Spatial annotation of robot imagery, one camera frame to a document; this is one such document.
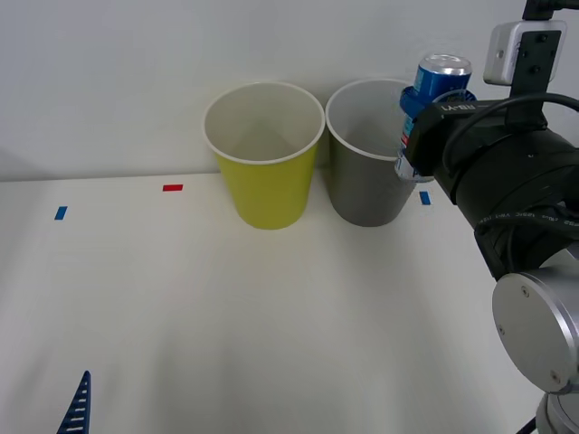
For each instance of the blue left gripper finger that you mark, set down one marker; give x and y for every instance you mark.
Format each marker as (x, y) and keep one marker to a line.
(79, 407)

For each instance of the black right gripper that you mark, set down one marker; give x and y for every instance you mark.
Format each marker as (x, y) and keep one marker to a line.
(441, 126)

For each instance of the blue and white drink can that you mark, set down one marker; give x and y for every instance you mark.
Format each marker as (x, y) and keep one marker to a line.
(443, 79)

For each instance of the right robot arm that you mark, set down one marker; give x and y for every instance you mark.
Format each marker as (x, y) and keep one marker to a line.
(520, 190)

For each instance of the grey plastic bin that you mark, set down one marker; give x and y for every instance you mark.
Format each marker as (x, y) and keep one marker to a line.
(362, 190)

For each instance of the yellow-green plastic bin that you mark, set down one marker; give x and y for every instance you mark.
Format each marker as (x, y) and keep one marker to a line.
(267, 194)

